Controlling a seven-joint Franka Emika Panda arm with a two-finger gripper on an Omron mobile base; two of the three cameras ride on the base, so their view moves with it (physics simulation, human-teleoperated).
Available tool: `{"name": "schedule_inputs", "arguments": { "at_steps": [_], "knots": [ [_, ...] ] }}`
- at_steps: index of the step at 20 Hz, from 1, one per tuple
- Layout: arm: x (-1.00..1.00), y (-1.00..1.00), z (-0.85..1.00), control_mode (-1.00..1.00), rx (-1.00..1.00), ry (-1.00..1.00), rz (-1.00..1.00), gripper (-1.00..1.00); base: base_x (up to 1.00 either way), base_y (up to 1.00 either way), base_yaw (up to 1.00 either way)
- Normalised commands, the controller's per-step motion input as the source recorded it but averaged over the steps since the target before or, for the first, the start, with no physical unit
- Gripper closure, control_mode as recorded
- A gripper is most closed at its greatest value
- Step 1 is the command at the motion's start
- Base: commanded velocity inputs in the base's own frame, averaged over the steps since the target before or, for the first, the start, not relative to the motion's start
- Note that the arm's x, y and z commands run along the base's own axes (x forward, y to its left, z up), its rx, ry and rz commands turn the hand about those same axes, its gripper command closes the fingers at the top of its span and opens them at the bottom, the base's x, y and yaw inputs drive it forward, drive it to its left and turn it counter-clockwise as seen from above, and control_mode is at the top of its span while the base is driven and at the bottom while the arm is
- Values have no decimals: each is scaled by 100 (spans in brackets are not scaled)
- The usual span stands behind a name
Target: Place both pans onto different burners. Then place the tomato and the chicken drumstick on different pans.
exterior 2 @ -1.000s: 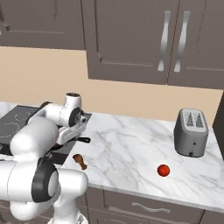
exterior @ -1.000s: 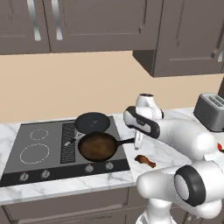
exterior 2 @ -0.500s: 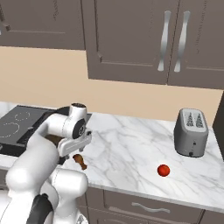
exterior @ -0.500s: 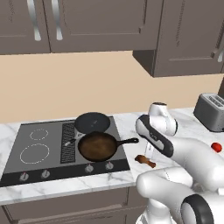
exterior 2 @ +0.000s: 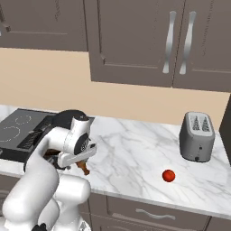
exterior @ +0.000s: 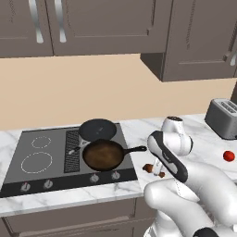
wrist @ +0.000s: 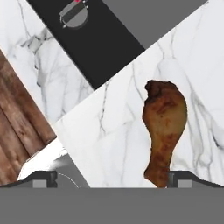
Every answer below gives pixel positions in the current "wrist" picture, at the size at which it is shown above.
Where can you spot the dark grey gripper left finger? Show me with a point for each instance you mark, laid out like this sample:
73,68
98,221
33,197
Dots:
43,177

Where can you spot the grey hob knob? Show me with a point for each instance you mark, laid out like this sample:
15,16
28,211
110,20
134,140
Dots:
73,15

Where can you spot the black hob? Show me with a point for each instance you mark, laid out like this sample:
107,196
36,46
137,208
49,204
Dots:
96,43

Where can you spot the brown chicken drumstick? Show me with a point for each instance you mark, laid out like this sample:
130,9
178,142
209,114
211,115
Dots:
164,122

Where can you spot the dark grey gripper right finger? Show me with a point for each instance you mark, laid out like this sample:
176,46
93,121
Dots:
182,177

